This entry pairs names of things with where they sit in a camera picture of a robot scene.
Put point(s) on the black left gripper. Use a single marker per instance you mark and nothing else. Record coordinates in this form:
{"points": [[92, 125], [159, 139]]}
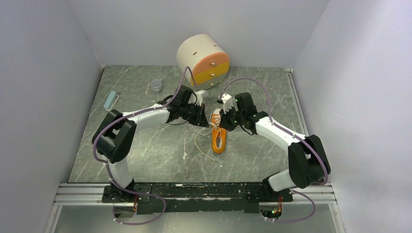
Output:
{"points": [[200, 117]]}

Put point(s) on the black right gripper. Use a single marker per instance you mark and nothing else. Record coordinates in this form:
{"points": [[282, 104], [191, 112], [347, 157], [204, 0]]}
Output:
{"points": [[224, 123]]}

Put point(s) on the orange canvas sneaker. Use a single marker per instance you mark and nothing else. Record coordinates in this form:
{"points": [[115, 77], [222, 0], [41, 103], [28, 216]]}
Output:
{"points": [[218, 142]]}

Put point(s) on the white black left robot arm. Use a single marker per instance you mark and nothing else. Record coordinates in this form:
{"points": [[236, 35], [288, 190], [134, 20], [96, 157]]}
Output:
{"points": [[113, 139]]}

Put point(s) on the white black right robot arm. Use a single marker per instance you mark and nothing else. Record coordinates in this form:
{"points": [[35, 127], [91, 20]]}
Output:
{"points": [[307, 161]]}

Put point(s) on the round cream drawer cabinet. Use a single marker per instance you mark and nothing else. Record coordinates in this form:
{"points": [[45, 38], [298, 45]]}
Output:
{"points": [[206, 59]]}

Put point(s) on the small clear round jar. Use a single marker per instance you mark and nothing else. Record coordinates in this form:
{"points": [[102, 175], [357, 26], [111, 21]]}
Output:
{"points": [[156, 86]]}

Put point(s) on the light blue eraser block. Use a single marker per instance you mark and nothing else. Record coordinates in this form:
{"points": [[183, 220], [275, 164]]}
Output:
{"points": [[111, 100]]}

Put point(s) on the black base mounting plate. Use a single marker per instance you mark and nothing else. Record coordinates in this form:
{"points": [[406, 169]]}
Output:
{"points": [[194, 197]]}

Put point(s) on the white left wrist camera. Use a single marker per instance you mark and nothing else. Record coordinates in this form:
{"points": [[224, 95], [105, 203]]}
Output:
{"points": [[200, 97]]}

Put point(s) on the aluminium rail frame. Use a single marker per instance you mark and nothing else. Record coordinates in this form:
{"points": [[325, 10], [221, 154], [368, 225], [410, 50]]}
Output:
{"points": [[90, 194]]}

